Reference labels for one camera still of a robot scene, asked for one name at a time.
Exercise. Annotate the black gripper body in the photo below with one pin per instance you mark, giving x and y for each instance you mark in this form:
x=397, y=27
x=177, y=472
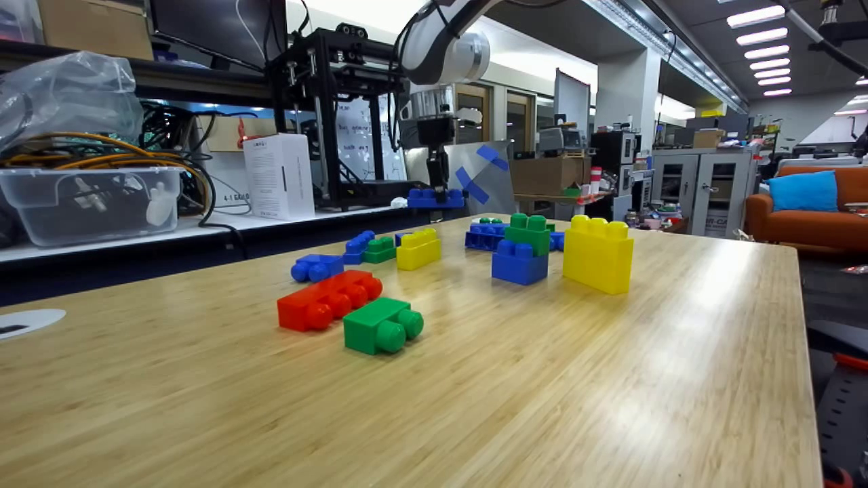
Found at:
x=437, y=134

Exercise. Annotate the green toy block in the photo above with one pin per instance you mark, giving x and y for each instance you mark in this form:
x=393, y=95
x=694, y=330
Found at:
x=381, y=325
x=530, y=235
x=381, y=251

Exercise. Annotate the blue square toy block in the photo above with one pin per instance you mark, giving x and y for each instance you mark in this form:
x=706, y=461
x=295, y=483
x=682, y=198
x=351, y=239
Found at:
x=515, y=266

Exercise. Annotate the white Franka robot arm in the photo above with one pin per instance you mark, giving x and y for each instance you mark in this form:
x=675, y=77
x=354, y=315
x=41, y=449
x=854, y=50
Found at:
x=456, y=56

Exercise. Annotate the small yellow toy block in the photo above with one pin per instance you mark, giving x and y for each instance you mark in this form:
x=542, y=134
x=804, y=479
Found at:
x=418, y=251

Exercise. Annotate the small blue toy block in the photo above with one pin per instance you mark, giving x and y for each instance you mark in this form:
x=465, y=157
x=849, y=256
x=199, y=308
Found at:
x=316, y=269

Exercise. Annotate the red toy block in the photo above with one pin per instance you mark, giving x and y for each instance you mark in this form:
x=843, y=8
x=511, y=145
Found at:
x=325, y=301

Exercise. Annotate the large yellow toy block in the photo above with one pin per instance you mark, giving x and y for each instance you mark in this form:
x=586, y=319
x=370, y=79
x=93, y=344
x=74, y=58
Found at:
x=597, y=259

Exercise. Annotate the white workbench top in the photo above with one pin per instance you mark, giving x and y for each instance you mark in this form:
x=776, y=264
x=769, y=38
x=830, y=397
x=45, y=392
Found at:
x=137, y=243

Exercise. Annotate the blue tape cross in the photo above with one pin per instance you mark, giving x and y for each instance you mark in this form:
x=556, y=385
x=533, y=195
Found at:
x=472, y=185

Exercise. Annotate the brown cardboard box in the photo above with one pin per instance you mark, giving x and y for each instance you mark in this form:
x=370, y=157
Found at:
x=545, y=176
x=95, y=27

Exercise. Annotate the white cardboard box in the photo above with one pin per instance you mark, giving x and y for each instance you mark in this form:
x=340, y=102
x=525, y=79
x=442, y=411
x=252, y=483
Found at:
x=279, y=176

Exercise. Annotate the black monitor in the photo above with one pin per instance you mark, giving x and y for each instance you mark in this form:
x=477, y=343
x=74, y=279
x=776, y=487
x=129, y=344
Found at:
x=217, y=27

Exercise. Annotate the white cabinet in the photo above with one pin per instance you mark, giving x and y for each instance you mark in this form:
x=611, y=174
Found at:
x=723, y=193

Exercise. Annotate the rectangular ceiling light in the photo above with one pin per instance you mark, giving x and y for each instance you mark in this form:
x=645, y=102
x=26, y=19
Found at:
x=772, y=63
x=755, y=14
x=759, y=37
x=765, y=52

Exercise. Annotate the clear plastic bin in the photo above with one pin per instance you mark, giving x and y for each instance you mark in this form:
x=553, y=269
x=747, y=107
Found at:
x=91, y=208

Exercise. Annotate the blue cushion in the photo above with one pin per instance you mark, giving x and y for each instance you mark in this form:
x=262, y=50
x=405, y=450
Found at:
x=804, y=190

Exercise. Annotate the orange sofa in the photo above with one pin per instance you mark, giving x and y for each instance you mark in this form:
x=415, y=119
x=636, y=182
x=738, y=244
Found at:
x=804, y=231

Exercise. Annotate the clear plastic bag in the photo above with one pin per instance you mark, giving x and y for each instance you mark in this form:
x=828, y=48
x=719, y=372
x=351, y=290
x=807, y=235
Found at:
x=62, y=95

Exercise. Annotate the white round table grommet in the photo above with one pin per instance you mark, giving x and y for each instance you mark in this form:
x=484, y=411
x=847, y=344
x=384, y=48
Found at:
x=35, y=319

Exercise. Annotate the black 3D printer frame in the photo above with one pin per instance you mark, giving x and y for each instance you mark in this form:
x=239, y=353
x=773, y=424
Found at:
x=362, y=58

